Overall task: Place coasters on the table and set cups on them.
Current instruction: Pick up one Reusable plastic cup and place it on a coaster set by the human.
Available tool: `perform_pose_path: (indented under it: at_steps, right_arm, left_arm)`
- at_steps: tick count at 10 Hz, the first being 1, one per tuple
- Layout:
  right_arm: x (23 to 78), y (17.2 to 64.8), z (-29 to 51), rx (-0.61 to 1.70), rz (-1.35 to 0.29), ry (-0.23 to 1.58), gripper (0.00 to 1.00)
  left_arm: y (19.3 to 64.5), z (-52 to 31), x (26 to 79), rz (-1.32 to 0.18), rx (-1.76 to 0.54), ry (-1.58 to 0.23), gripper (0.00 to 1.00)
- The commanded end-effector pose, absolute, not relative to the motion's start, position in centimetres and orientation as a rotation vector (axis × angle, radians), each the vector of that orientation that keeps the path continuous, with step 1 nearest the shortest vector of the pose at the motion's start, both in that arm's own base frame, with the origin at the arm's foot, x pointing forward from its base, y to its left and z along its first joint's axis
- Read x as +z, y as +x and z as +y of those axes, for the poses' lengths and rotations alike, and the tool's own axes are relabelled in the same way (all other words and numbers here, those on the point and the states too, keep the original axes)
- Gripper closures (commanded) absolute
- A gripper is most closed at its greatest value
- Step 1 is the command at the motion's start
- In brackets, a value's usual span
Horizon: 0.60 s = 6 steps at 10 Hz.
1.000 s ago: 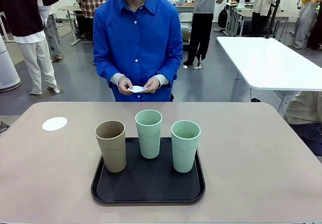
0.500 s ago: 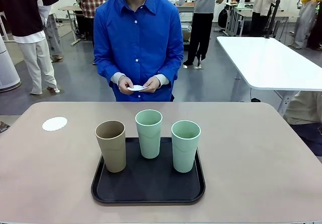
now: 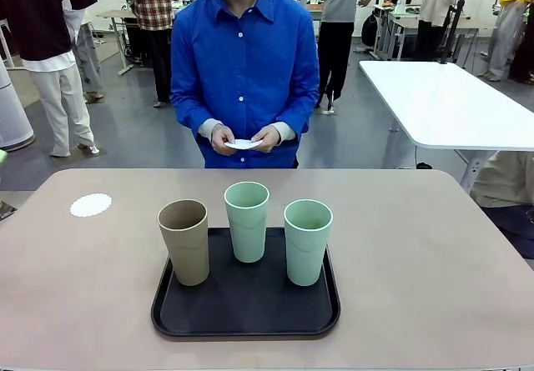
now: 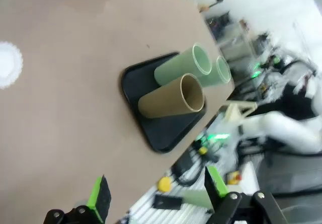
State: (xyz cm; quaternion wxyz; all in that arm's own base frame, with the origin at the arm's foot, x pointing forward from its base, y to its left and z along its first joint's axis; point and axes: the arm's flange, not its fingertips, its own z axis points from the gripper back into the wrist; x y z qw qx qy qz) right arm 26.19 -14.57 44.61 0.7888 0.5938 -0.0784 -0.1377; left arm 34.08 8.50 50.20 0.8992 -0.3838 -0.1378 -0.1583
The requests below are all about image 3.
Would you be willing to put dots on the person in plaid shirt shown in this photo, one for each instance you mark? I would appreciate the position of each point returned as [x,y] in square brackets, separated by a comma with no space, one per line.
[156,4]

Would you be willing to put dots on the black plastic serving tray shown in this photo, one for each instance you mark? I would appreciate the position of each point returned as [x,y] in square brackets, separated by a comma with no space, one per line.
[250,308]

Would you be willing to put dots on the person's left forearm blue sleeve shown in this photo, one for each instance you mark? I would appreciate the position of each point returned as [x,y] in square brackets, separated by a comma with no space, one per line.
[294,128]

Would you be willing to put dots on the tall tan cup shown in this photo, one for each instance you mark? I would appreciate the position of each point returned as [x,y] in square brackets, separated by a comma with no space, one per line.
[187,258]

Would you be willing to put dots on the person beige top navy trousers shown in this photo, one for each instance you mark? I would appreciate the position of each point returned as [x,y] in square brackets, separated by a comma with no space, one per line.
[505,179]

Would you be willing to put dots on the dark object beside table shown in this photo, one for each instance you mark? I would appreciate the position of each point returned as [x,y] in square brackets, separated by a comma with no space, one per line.
[5,212]

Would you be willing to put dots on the black backpack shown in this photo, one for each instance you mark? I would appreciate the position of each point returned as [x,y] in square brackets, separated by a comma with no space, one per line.
[369,31]

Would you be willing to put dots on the person black top cream trousers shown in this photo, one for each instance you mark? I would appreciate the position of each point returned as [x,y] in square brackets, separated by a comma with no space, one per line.
[37,12]

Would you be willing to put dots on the tall pale green cup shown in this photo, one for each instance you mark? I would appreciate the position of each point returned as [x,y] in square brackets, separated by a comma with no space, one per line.
[306,262]
[248,242]

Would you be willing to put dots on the wooden desk white legs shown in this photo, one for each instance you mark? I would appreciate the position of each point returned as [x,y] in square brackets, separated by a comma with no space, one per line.
[119,13]

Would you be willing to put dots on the person in blue shirt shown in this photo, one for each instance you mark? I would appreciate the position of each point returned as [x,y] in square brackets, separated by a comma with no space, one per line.
[246,75]

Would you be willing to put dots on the white scalloped paper coaster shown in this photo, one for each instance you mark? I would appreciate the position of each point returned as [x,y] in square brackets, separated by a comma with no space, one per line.
[244,144]
[91,206]

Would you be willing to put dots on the white cylindrical air purifier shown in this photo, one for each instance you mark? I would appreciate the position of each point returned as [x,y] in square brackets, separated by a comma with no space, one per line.
[12,116]

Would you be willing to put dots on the person in grey trousers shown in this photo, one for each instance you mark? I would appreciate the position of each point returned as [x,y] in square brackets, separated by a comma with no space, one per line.
[89,62]

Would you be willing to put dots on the black tripod pole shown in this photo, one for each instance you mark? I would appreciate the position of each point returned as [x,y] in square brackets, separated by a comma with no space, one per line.
[454,25]

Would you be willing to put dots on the person's left hand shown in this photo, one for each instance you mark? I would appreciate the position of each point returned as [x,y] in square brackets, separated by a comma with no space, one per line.
[271,137]

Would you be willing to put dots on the grey background workbench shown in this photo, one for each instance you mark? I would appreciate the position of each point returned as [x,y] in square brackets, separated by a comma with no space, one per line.
[406,23]

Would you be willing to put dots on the person's right forearm blue sleeve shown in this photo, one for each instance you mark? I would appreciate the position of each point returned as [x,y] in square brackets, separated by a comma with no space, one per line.
[198,126]

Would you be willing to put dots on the person's right hand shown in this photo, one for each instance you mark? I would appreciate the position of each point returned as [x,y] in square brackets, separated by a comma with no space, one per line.
[221,137]

